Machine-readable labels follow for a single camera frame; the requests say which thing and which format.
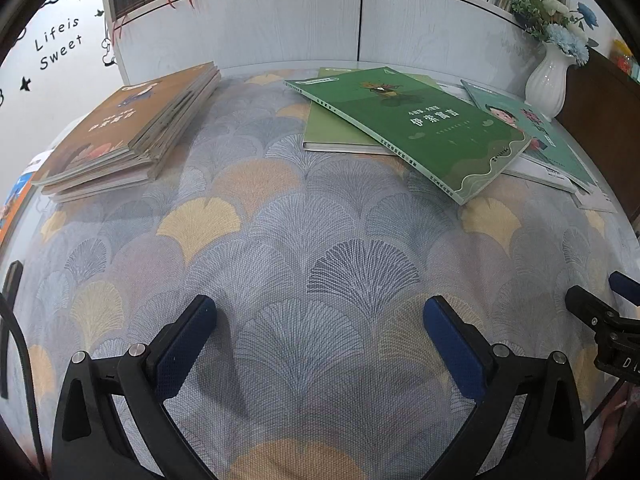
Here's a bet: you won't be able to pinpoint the white swordsman cover book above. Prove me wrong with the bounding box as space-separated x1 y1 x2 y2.
570 177 617 214

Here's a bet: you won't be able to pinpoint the teal green cover book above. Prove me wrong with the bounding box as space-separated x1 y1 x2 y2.
461 80 596 190

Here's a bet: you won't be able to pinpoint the dark green cover book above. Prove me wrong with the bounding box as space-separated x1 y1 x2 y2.
286 66 530 205

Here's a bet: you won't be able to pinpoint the brown Aesop fables book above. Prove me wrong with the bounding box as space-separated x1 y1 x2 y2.
30 60 219 189

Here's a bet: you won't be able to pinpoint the light green illustrated book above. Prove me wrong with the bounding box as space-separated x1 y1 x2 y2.
303 67 440 155

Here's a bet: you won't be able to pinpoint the dark brown wooden cabinet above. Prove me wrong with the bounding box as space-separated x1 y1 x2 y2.
558 50 640 222

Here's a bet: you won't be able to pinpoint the white ribbed ceramic vase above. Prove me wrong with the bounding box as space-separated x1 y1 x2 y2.
525 42 577 122

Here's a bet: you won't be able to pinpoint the orange comic cover book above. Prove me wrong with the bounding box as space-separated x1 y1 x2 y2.
0 150 53 247

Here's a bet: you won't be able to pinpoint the blue and white artificial flowers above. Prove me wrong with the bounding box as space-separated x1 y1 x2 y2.
510 0 599 66

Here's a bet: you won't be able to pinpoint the white bookshelf unit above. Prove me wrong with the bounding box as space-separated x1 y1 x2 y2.
103 0 544 95

